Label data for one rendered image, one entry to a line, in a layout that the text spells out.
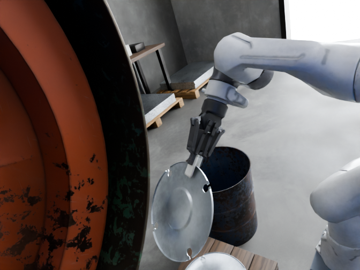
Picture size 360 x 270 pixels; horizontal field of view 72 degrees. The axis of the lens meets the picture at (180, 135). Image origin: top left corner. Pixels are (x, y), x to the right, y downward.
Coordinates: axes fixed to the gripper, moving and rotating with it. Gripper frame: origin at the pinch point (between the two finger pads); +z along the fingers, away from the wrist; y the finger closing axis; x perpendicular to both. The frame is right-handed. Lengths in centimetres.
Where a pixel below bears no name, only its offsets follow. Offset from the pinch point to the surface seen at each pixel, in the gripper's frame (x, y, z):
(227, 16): -300, -221, -222
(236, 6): -282, -218, -235
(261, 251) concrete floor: -18, -88, 42
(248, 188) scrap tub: -26, -67, 9
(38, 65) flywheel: 22, 47, -11
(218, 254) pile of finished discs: -11, -41, 38
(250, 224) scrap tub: -27, -82, 31
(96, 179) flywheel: 21.6, 35.9, 1.4
